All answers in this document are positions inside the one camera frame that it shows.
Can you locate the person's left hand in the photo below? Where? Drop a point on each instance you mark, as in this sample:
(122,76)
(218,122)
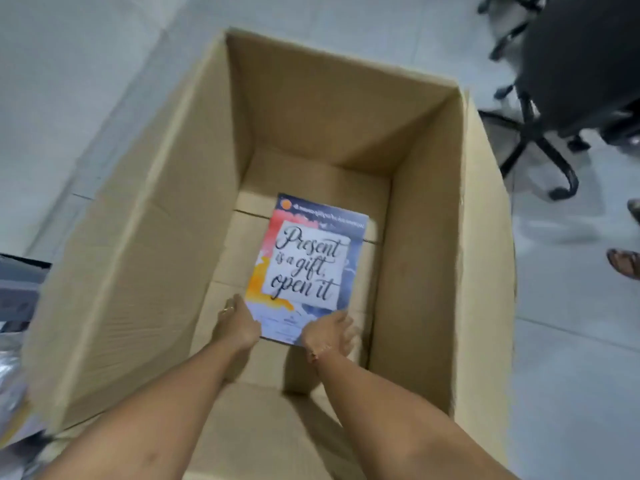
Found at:
(235,328)

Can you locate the person's right hand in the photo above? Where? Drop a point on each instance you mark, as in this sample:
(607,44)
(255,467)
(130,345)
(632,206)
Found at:
(325,334)

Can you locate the person's left fingers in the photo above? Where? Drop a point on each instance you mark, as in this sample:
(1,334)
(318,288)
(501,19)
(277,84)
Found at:
(241,307)

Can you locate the person's right fingers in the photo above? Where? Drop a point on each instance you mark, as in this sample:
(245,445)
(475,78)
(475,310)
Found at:
(346,329)

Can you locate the colourful cover notebook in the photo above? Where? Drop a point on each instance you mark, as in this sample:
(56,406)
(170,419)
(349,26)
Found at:
(305,254)

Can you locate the person's left forearm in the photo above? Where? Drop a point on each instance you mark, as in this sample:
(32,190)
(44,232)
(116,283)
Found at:
(165,409)

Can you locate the person's right forearm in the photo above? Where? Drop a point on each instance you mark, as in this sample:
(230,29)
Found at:
(390,419)

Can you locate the large brown cardboard box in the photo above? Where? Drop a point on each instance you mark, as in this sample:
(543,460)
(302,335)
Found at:
(150,234)

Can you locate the dark grey case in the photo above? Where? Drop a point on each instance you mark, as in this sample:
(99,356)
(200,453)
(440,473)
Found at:
(20,279)

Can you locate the silver plastic bag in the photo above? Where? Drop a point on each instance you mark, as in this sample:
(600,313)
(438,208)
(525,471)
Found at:
(12,379)

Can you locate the black chair wheel base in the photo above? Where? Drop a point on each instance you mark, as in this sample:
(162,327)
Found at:
(515,19)

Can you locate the black office chair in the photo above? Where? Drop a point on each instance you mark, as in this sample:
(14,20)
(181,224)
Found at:
(580,59)

